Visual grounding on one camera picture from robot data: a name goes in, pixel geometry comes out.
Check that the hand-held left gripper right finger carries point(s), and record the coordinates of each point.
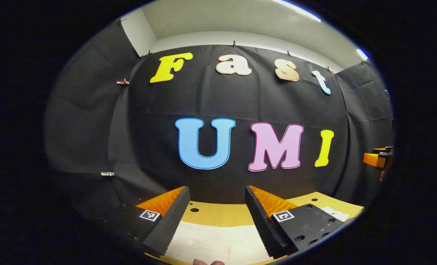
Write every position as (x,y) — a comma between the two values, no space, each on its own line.
(259,221)

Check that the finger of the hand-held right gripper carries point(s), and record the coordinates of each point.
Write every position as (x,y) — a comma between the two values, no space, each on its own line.
(371,159)

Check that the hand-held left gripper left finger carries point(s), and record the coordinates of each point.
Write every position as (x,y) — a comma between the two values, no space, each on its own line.
(170,221)

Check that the white jeans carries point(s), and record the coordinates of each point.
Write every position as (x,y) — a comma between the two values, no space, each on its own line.
(218,243)

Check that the white paper sticker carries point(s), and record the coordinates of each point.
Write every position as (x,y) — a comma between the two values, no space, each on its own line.
(335,213)

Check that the short ceiling light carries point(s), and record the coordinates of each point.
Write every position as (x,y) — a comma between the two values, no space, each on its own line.
(362,54)

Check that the black backdrop cloth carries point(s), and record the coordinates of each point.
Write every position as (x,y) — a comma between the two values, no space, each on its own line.
(211,97)

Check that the red clamp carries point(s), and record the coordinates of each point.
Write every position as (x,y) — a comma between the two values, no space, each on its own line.
(123,81)

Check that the long ceiling light strip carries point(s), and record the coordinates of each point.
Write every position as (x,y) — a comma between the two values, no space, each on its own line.
(295,9)

